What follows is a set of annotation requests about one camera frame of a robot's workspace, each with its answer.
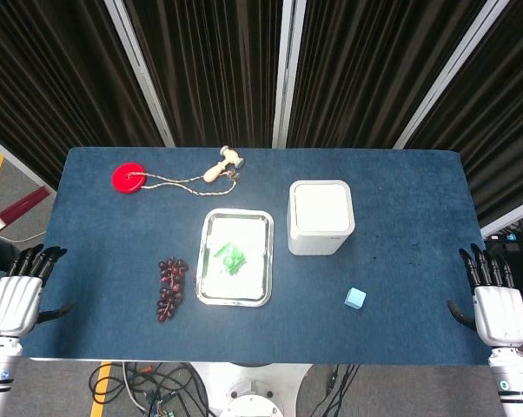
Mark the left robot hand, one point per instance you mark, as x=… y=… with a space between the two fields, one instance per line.
x=14 y=299

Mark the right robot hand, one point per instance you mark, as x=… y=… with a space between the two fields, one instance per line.
x=500 y=310

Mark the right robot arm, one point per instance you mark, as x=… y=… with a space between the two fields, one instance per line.
x=514 y=380

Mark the light blue cube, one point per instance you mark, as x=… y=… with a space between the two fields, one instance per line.
x=355 y=299

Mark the silver metal tray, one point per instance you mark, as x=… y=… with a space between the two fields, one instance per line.
x=235 y=258

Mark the red and white bar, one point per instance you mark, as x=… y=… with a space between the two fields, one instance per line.
x=11 y=213

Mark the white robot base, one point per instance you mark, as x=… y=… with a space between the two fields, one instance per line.
x=250 y=391

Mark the black pleated curtain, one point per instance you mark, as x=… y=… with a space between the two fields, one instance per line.
x=213 y=69

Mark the blue table cloth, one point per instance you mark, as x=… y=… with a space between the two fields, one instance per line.
x=261 y=278

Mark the white square container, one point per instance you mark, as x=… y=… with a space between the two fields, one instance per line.
x=321 y=217

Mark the small wooden mallet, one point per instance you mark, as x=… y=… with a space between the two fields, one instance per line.
x=220 y=167

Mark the dark purple grape bunch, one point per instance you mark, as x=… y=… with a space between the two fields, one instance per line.
x=171 y=282

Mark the white frame post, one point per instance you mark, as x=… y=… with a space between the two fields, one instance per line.
x=289 y=71
x=446 y=74
x=140 y=71

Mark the green toy piece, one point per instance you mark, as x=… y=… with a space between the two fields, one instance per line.
x=230 y=257

